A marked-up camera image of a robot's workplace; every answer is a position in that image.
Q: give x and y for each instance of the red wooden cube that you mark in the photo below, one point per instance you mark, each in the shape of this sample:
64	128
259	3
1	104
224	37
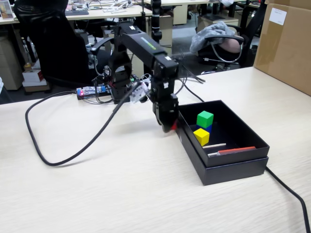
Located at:
174	126

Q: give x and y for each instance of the grey fleece blanket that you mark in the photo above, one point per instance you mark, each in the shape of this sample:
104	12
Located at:
209	34

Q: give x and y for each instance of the small photo frame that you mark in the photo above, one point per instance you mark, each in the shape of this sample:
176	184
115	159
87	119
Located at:
6	9

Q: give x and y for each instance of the black cardboard box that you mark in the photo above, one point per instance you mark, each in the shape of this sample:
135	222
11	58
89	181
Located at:
238	157

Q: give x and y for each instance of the green wooden cube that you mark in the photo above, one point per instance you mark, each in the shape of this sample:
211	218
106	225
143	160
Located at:
204	119

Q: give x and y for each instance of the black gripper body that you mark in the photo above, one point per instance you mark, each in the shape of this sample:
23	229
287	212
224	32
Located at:
166	104

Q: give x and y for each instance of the pink seat cushion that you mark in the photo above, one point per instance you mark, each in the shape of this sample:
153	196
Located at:
230	46

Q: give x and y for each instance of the beige office desk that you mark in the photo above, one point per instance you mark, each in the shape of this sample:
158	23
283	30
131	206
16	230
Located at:
136	11

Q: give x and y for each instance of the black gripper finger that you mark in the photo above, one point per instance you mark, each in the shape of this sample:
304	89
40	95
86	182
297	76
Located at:
158	117
167	120

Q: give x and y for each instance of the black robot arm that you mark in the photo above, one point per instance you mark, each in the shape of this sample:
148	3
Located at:
141	46

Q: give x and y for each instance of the red and white carton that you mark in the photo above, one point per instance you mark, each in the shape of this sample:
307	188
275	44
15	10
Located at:
32	76

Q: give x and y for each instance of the bare camera circuit board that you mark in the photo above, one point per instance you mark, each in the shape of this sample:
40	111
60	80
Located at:
139	93

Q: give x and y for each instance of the black keyboard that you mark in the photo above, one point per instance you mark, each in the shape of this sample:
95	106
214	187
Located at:
76	12

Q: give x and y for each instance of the yellow wooden cube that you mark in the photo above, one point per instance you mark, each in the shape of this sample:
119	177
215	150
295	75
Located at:
201	137

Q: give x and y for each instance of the blue wooden cube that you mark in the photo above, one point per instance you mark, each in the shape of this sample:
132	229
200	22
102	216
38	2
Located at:
209	128

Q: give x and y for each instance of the large brown cardboard box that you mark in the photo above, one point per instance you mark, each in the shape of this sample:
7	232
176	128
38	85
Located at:
286	48

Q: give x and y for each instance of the white thin stick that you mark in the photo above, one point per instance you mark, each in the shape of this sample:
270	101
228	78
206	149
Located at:
213	145

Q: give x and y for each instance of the chrome armrest office chair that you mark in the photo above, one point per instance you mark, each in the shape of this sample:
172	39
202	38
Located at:
252	29

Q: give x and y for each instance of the black mesh office chair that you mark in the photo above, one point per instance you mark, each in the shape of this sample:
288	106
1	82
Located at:
48	43

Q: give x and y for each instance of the black pole with white bands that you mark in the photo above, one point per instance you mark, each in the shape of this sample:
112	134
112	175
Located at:
155	14

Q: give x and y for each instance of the red flat bar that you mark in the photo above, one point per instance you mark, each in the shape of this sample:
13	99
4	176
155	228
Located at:
236	150

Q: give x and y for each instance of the red blue controller board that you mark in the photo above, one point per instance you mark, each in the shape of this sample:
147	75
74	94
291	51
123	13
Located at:
90	91

